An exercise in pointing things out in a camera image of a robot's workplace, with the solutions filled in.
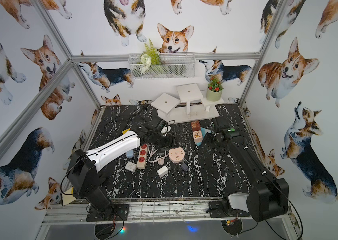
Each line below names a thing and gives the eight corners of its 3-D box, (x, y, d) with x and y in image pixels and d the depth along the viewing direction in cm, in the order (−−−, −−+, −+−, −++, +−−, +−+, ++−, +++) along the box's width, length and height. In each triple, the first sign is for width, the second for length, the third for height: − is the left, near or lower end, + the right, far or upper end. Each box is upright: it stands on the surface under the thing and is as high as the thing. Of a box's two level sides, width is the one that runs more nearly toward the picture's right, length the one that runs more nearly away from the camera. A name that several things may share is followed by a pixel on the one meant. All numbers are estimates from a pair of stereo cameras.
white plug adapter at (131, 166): (124, 168, 90) (123, 167, 88) (128, 162, 93) (128, 160, 91) (134, 172, 88) (133, 171, 87) (138, 165, 91) (137, 164, 89)
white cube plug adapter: (160, 178, 86) (159, 175, 83) (157, 173, 88) (156, 170, 84) (169, 172, 88) (168, 169, 85) (166, 167, 90) (165, 164, 86)
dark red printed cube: (191, 134, 105) (192, 127, 99) (191, 128, 109) (192, 120, 102) (199, 134, 105) (200, 127, 99) (198, 128, 109) (199, 120, 102)
